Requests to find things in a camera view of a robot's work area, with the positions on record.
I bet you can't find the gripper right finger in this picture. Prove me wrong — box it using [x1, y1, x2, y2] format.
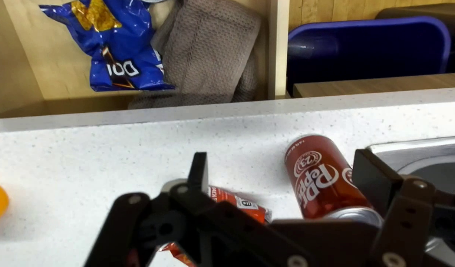
[352, 148, 455, 267]

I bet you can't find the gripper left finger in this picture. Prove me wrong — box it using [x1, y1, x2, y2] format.
[85, 152, 310, 267]

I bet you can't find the red snack packet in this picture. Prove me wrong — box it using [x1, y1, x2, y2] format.
[159, 185, 273, 267]

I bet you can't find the stainless steel sink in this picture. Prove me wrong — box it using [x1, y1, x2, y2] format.
[366, 136, 455, 267]

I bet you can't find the red soda can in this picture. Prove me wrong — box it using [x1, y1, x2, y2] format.
[285, 134, 383, 227]

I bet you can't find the brown wooden board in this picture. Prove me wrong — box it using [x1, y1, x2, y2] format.
[293, 73, 455, 98]

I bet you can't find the blue plastic bin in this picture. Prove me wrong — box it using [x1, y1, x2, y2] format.
[287, 16, 451, 95]

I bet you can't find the brown towel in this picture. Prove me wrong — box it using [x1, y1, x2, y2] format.
[128, 0, 262, 110]

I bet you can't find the blue chip bag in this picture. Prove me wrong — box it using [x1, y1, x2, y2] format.
[39, 0, 176, 92]

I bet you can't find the wooden drawer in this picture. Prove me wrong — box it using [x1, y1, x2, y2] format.
[0, 0, 290, 119]

